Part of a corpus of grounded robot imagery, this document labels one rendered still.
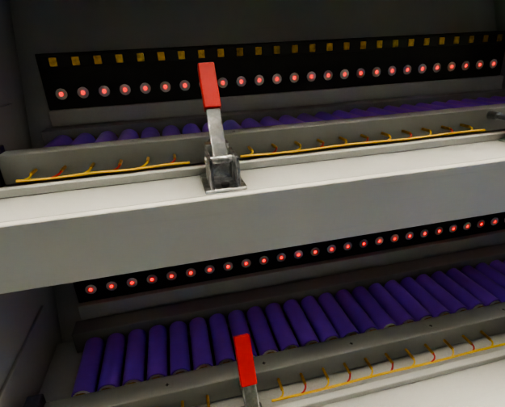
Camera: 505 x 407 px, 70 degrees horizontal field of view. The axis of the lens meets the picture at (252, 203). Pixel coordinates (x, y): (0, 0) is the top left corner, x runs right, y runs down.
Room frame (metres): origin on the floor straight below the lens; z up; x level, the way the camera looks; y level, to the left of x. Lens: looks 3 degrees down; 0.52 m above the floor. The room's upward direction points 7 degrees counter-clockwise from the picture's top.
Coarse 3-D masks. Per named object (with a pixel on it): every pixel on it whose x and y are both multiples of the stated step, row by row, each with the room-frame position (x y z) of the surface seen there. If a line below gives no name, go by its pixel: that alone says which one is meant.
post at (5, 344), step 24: (0, 0) 0.37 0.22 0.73; (0, 24) 0.36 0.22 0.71; (0, 48) 0.35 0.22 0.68; (0, 72) 0.35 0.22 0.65; (0, 96) 0.34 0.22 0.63; (24, 120) 0.38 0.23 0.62; (48, 288) 0.38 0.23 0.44; (0, 312) 0.28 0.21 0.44; (24, 312) 0.32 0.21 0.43; (48, 312) 0.37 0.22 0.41; (0, 336) 0.27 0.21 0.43; (24, 336) 0.31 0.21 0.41; (0, 360) 0.27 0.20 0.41; (0, 384) 0.26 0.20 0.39
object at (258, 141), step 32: (256, 128) 0.31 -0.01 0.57; (288, 128) 0.30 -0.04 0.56; (320, 128) 0.31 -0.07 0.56; (352, 128) 0.32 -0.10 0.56; (384, 128) 0.32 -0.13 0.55; (416, 128) 0.33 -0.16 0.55; (448, 128) 0.33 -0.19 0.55; (480, 128) 0.35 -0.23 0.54; (0, 160) 0.26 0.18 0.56; (32, 160) 0.27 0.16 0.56; (64, 160) 0.27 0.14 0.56; (96, 160) 0.28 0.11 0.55; (128, 160) 0.28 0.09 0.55; (160, 160) 0.29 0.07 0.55; (192, 160) 0.30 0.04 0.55
